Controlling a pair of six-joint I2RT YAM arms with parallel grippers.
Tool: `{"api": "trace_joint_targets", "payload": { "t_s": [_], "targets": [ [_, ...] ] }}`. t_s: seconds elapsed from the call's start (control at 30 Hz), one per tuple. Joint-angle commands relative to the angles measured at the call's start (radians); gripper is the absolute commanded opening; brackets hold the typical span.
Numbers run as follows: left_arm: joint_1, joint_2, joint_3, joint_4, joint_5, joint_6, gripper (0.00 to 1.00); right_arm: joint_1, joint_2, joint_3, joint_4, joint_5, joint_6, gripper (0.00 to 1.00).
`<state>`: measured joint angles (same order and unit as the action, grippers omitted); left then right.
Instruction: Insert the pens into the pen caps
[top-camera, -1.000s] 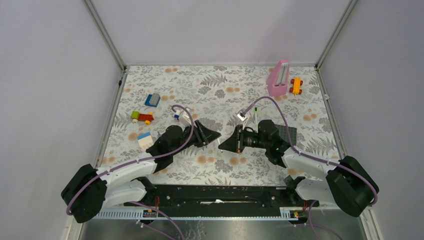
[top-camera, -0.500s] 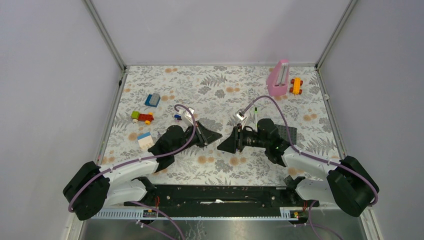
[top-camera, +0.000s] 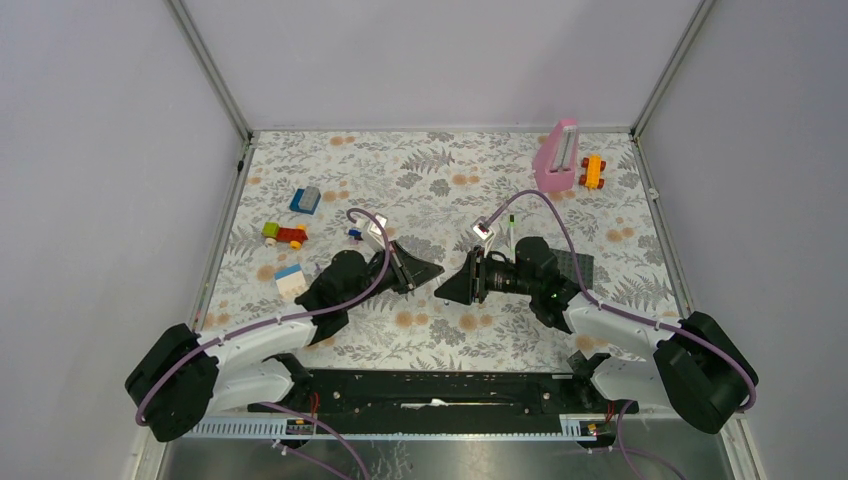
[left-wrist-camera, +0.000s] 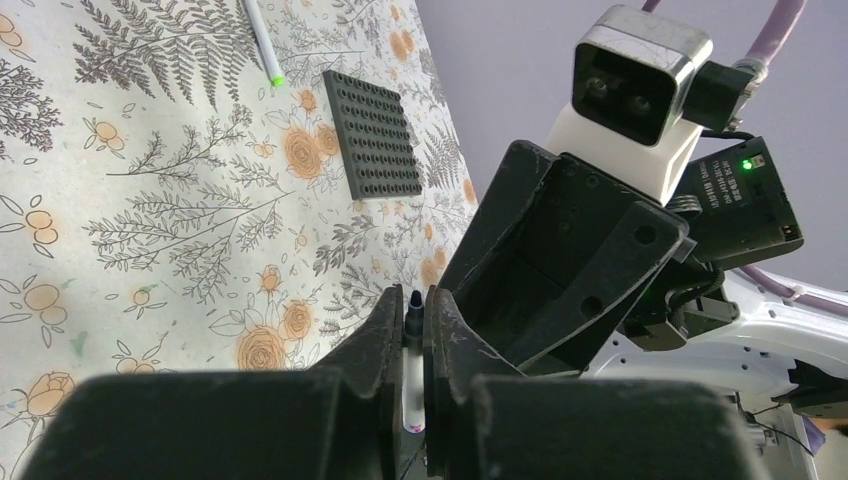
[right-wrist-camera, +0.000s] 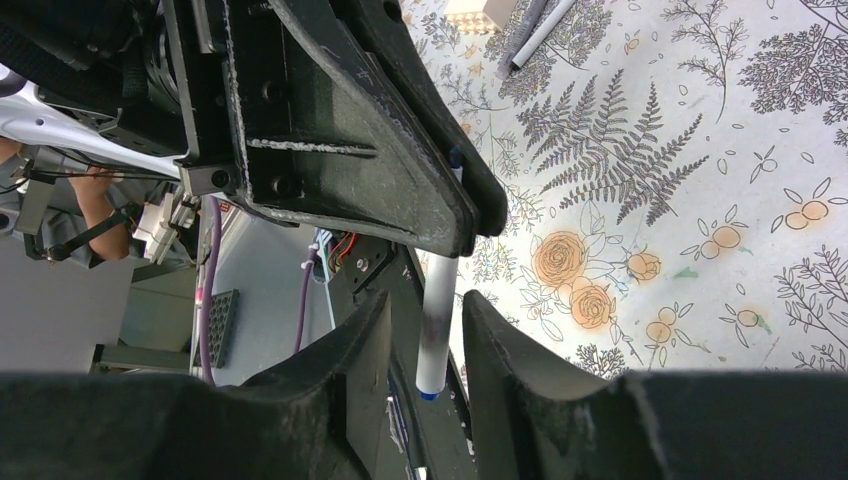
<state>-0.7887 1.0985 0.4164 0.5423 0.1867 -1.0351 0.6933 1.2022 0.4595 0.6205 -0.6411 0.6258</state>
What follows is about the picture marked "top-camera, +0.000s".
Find red green toy truck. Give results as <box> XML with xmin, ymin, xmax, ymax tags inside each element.
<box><xmin>261</xmin><ymin>222</ymin><xmax>309</xmax><ymax>250</ymax></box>

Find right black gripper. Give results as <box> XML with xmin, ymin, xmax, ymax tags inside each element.
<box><xmin>434</xmin><ymin>246</ymin><xmax>538</xmax><ymax>306</ymax></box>

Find white slotted cable duct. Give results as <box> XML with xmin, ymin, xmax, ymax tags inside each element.
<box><xmin>185</xmin><ymin>411</ymin><xmax>597</xmax><ymax>442</ymax></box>

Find blue white brick block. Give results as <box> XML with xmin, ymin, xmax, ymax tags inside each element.
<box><xmin>274</xmin><ymin>264</ymin><xmax>308</xmax><ymax>300</ymax></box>

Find blue grey brick block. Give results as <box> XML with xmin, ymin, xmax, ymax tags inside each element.
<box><xmin>289</xmin><ymin>186</ymin><xmax>321</xmax><ymax>215</ymax></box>

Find pink metronome box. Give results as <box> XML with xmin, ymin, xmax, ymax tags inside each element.
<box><xmin>532</xmin><ymin>119</ymin><xmax>579</xmax><ymax>193</ymax></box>

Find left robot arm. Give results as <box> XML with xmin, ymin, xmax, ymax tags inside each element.
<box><xmin>125</xmin><ymin>241</ymin><xmax>444</xmax><ymax>442</ymax></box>

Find dark grey brick baseplate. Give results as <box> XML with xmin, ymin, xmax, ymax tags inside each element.
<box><xmin>551</xmin><ymin>249</ymin><xmax>594</xmax><ymax>289</ymax></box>

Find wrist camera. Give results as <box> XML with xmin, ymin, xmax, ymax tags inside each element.
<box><xmin>471</xmin><ymin>217</ymin><xmax>496</xmax><ymax>255</ymax></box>
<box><xmin>361</xmin><ymin>213</ymin><xmax>387</xmax><ymax>252</ymax></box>

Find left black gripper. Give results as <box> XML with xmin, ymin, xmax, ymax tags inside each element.
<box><xmin>343</xmin><ymin>240</ymin><xmax>444</xmax><ymax>311</ymax></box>

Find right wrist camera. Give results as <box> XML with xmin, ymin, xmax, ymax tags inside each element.
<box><xmin>471</xmin><ymin>217</ymin><xmax>496</xmax><ymax>255</ymax></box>

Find floral patterned table mat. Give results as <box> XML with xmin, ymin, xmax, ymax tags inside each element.
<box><xmin>200</xmin><ymin>131</ymin><xmax>679</xmax><ymax>372</ymax></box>

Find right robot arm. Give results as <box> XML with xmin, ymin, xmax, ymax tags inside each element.
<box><xmin>435</xmin><ymin>237</ymin><xmax>759</xmax><ymax>434</ymax></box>

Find orange red toy car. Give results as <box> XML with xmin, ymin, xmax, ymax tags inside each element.
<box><xmin>578</xmin><ymin>154</ymin><xmax>606</xmax><ymax>189</ymax></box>

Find purple cable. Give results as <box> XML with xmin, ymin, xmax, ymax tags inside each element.
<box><xmin>483</xmin><ymin>189</ymin><xmax>758</xmax><ymax>412</ymax></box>
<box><xmin>135</xmin><ymin>207</ymin><xmax>392</xmax><ymax>428</ymax></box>

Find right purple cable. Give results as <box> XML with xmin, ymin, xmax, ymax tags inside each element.
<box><xmin>483</xmin><ymin>189</ymin><xmax>758</xmax><ymax>412</ymax></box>

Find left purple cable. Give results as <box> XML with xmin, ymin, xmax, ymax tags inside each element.
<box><xmin>135</xmin><ymin>207</ymin><xmax>392</xmax><ymax>428</ymax></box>

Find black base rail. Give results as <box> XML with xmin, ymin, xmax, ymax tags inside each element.
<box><xmin>277</xmin><ymin>369</ymin><xmax>626</xmax><ymax>424</ymax></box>

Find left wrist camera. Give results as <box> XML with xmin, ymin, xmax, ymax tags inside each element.
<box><xmin>361</xmin><ymin>213</ymin><xmax>387</xmax><ymax>252</ymax></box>

